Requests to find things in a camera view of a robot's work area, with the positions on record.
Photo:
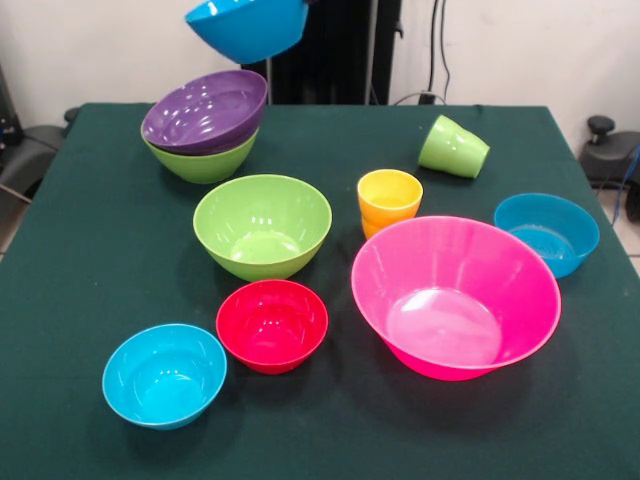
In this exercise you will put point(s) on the green plastic bowl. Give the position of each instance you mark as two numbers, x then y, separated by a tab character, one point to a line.
262	225
205	167

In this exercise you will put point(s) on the green plastic cup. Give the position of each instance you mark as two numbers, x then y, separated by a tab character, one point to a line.
475	157
440	145

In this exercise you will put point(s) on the purple plastic bowl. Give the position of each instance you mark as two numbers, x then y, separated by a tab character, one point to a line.
205	115

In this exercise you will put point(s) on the small light blue bowl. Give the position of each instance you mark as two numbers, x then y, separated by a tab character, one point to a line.
165	377

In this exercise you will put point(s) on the large blue plastic bowl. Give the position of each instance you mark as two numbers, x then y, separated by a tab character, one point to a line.
250	30

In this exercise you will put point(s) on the yellow plastic cup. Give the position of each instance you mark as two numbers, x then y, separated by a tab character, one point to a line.
390	205
370	229

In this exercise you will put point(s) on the red plastic bowl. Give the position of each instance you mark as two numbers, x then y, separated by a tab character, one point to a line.
272	325

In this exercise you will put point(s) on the large pink plastic bowl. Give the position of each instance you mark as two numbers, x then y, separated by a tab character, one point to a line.
450	280

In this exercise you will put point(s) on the black power plug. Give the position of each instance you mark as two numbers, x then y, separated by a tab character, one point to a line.
425	97

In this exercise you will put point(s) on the dark green tablecloth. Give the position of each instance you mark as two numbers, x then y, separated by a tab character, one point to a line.
320	430

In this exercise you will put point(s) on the translucent blue plastic bowl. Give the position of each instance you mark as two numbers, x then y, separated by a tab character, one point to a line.
550	235

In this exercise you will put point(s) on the black round knob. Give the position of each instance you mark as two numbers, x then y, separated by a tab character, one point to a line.
71	115

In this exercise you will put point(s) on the black equipment base with knob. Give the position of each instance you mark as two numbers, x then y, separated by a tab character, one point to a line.
610	155

